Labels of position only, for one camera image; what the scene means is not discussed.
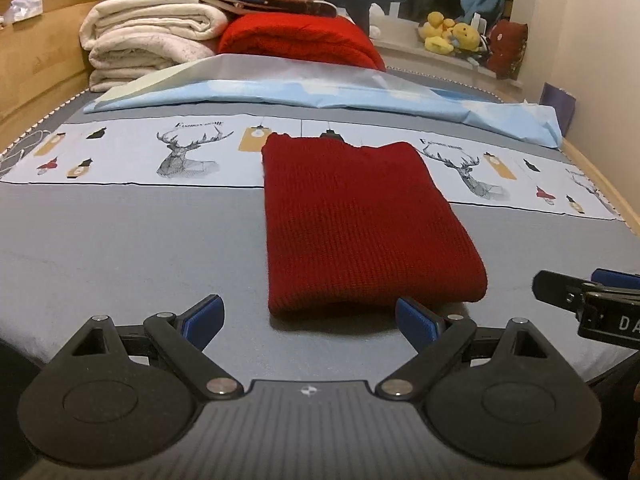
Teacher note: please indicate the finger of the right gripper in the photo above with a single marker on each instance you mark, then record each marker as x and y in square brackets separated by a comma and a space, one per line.
[611, 278]
[561, 291]

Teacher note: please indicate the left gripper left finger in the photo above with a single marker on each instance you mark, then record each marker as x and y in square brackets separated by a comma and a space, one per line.
[180, 340]

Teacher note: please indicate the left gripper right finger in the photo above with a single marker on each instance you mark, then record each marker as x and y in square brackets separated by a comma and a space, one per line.
[439, 344]

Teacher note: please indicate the dark red knit sweater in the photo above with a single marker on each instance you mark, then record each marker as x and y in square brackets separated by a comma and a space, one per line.
[351, 230]

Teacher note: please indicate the deer print bed sheet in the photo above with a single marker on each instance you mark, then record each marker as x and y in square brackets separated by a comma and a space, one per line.
[133, 212]

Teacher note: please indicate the purple paper bag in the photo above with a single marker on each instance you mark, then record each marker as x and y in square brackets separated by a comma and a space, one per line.
[563, 103]

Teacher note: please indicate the light blue folded sheet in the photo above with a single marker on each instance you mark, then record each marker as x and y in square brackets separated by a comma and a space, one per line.
[239, 78]

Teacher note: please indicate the yellow round plush toy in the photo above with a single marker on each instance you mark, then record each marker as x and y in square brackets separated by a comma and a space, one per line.
[464, 37]

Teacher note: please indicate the yellow duck plush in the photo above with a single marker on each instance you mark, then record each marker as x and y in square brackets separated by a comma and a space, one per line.
[436, 33]

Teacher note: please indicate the cream folded quilt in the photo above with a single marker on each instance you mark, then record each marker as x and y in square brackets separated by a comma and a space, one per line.
[128, 39]

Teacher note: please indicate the bright red folded blanket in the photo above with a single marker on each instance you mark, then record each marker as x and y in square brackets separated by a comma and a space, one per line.
[301, 37]

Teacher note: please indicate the white plush toy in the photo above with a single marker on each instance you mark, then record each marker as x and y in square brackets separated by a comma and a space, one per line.
[375, 13]

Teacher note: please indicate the tissue box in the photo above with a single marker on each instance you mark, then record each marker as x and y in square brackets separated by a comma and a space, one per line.
[21, 10]

